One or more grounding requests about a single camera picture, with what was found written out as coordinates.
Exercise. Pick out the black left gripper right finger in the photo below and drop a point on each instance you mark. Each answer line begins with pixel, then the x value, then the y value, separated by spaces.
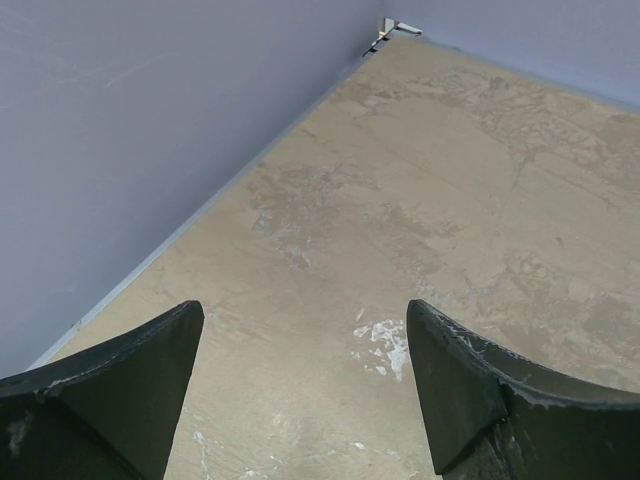
pixel 490 413

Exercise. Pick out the metal corner bracket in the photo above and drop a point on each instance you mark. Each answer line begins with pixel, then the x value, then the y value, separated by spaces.
pixel 389 27

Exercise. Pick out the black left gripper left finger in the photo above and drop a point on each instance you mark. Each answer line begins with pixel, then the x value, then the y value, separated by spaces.
pixel 106 412

